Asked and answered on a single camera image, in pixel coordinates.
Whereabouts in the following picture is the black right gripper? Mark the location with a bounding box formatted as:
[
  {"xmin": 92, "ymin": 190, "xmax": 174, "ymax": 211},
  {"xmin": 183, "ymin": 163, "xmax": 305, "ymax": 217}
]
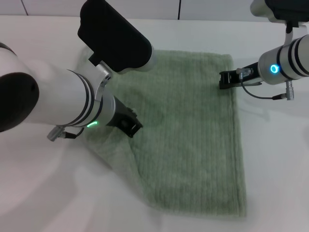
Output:
[{"xmin": 219, "ymin": 62, "xmax": 261, "ymax": 90}]

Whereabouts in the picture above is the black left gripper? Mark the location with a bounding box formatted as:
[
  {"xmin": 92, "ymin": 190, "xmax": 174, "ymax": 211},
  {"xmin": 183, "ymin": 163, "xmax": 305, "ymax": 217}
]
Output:
[{"xmin": 106, "ymin": 96, "xmax": 144, "ymax": 139}]

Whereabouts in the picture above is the light green terry towel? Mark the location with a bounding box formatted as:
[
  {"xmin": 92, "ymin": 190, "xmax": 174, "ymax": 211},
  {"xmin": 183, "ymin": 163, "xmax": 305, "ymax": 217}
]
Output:
[{"xmin": 76, "ymin": 47, "xmax": 248, "ymax": 218}]

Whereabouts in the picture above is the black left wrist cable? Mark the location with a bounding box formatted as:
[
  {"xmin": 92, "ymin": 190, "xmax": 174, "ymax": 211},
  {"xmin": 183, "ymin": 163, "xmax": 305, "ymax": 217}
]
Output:
[{"xmin": 46, "ymin": 125, "xmax": 85, "ymax": 142}]

